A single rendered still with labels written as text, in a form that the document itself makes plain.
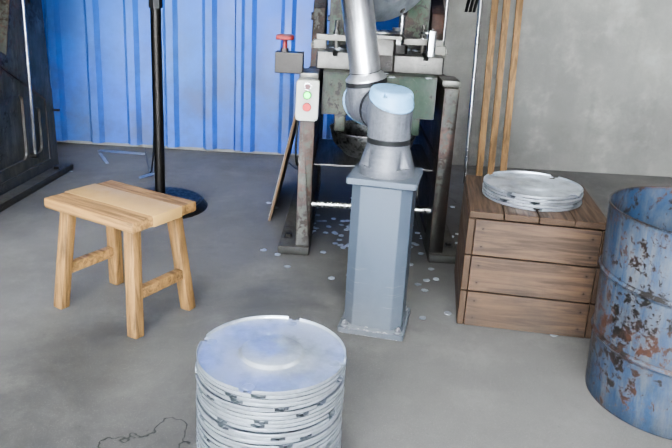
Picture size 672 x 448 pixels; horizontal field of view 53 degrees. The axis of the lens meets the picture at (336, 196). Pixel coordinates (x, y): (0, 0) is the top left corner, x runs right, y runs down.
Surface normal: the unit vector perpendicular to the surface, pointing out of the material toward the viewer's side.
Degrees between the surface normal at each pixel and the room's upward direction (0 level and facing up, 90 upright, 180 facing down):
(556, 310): 90
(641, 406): 92
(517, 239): 90
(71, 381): 0
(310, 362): 0
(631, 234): 92
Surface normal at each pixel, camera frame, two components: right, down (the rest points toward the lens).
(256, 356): 0.05, -0.95
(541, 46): -0.03, 0.29
